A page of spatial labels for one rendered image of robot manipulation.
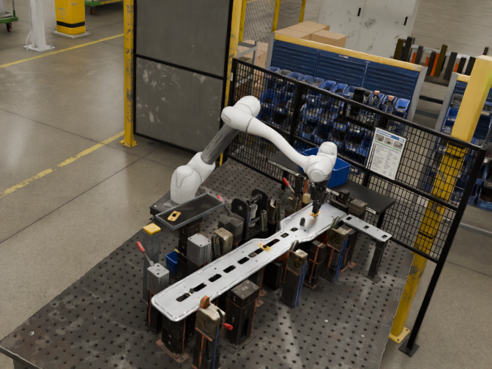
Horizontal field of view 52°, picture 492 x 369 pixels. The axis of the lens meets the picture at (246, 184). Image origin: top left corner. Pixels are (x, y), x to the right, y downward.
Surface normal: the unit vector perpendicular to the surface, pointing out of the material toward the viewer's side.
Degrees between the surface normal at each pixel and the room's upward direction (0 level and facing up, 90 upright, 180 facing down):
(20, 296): 0
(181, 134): 96
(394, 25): 90
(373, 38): 90
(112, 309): 0
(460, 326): 0
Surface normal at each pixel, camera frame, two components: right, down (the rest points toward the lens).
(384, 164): -0.66, 0.30
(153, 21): -0.47, 0.40
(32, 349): 0.11, -0.86
